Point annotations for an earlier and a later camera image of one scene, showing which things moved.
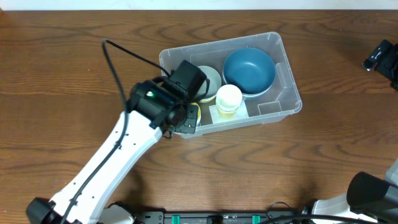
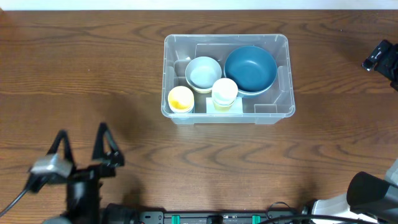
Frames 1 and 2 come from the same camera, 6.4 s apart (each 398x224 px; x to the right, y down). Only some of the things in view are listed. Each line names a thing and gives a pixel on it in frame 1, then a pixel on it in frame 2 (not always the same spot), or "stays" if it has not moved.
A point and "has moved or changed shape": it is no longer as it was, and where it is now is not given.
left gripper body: x=191 y=116 to x=88 y=171
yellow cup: x=199 y=116 has moved or changed shape
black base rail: x=226 y=217 stays
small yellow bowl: x=210 y=100 to x=202 y=91
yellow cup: x=227 y=116 to x=222 y=106
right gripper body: x=382 y=59 stays
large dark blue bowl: x=250 y=69 stays
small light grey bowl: x=212 y=74 has moved or changed shape
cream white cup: x=228 y=98 has moved or changed shape
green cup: x=225 y=111 to x=217 y=104
